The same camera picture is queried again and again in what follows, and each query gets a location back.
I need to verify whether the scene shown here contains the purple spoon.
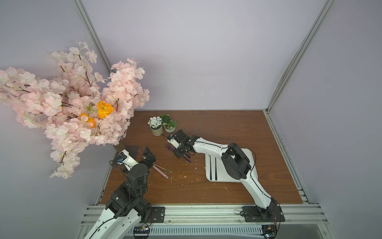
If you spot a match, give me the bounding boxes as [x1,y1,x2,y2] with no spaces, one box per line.
[214,158,218,181]
[165,144,173,151]

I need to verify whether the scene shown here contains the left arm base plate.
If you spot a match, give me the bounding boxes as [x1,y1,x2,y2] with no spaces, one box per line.
[142,206,166,224]

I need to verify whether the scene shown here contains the pink cherry blossom tree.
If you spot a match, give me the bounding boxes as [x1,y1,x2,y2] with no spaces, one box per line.
[1,41,150,179]

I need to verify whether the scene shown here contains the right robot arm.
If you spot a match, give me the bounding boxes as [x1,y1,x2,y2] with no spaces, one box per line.
[167,129,278,216]

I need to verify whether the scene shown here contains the aluminium rail frame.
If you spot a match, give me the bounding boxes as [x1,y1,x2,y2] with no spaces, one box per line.
[76,204,335,239]

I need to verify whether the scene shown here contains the right controller board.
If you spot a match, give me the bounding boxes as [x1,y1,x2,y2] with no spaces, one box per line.
[261,225,278,239]

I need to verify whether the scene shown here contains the purple fork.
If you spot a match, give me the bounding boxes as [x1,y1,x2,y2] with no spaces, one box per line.
[183,155,191,162]

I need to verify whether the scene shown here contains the pink stick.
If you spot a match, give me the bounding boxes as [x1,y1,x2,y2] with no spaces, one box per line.
[153,165,169,179]

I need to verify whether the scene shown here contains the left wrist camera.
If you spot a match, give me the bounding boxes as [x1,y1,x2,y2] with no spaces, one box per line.
[114,149,138,172]

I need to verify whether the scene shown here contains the white rectangular tray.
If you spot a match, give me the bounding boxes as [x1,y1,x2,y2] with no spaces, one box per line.
[205,148,258,183]

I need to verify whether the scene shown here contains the green succulent in white pot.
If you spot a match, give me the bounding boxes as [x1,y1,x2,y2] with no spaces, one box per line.
[160,114,178,133]

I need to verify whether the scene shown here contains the left controller board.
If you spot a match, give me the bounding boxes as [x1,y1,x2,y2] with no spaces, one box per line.
[133,226,151,239]

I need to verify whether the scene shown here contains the white flowers in beige pot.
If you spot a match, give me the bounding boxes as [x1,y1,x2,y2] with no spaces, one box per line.
[148,116,163,136]

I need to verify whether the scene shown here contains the green stick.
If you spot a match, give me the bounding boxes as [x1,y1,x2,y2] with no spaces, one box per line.
[154,164,172,173]

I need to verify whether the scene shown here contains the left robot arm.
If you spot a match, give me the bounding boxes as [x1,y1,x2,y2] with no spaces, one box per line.
[85,147,156,239]

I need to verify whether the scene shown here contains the controller board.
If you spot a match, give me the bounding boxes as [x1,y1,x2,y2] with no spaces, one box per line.
[261,225,278,239]
[133,226,151,239]

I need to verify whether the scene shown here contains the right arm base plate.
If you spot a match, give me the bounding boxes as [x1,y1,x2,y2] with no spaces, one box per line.
[240,206,285,223]

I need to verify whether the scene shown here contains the blue metal fork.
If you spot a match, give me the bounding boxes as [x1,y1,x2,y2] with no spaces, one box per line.
[209,155,212,181]

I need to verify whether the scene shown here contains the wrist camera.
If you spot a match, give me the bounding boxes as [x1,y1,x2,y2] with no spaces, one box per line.
[167,134,181,149]
[114,149,138,172]

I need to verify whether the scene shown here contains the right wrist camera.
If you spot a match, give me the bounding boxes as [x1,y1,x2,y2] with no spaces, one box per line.
[167,134,181,149]

